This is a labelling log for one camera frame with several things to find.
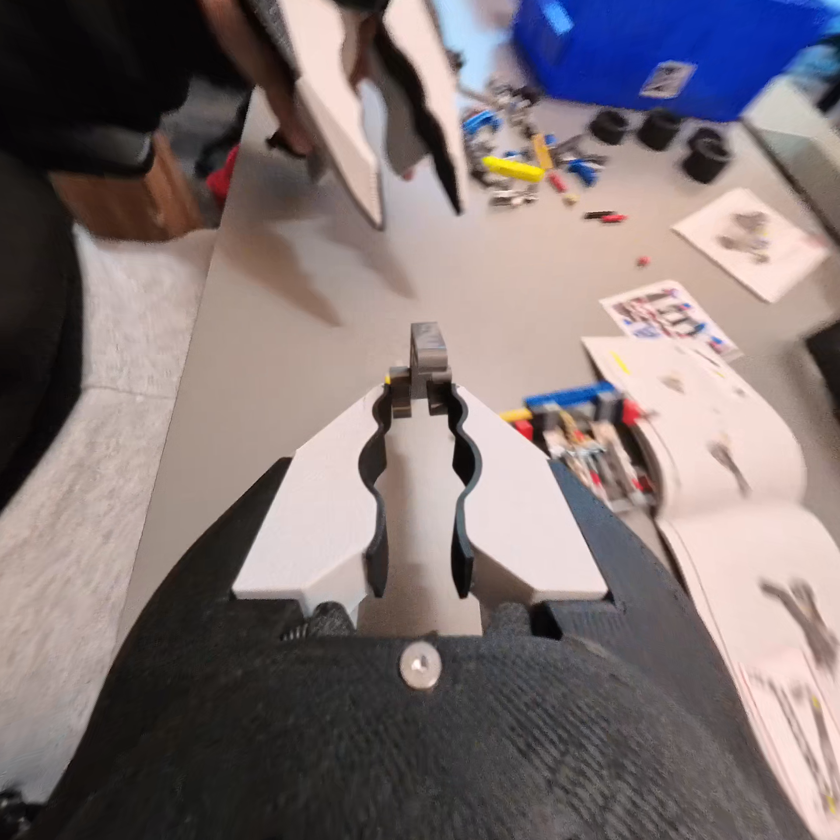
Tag dark grey lego connector piece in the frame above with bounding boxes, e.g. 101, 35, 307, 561
382, 320, 455, 421

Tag partly built lego chassis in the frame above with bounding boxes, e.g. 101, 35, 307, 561
500, 379, 662, 514

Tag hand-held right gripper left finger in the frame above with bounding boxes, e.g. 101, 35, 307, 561
231, 385, 395, 619

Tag black lego tire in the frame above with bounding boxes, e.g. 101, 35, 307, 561
589, 107, 632, 147
681, 126, 734, 186
635, 107, 685, 153

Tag open lego instruction booklet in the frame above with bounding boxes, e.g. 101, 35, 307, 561
581, 335, 840, 840

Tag white printed leaflet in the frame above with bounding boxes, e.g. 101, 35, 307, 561
671, 187, 832, 304

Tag person's left hand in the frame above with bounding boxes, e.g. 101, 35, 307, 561
196, 0, 317, 160

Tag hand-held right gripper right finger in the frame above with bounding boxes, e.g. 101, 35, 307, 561
449, 385, 609, 619

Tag red object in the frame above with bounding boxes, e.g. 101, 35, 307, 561
206, 146, 242, 206

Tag pile of loose lego pieces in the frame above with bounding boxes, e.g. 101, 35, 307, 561
459, 77, 608, 210

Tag person's black top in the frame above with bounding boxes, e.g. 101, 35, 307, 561
0, 0, 201, 179

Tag brown wooden furniture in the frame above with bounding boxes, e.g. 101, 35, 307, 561
49, 130, 206, 244

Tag person's dark trousers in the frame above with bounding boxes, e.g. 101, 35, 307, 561
0, 151, 88, 516

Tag lego sticker sheet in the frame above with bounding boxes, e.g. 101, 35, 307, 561
599, 281, 744, 363

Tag blue plastic bin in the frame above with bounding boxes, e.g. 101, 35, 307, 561
512, 0, 840, 123

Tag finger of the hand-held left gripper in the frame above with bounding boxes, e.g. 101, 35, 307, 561
277, 0, 386, 232
373, 0, 471, 217

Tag pale grey box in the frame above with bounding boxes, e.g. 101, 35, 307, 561
742, 72, 840, 238

